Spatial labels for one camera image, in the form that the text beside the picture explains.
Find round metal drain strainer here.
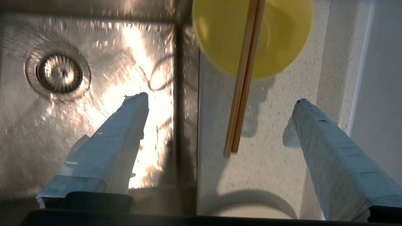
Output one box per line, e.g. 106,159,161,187
24,47,91,101

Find stainless steel sink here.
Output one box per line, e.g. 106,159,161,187
0,0,200,217

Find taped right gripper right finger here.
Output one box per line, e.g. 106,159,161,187
282,98,402,222

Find yellow plastic bowl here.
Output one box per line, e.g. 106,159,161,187
192,0,314,80

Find wooden chopstick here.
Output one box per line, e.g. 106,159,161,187
231,0,266,154
223,0,258,158

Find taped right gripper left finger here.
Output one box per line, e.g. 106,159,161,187
36,92,149,211

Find cream round plate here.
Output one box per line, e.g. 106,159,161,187
214,189,299,219

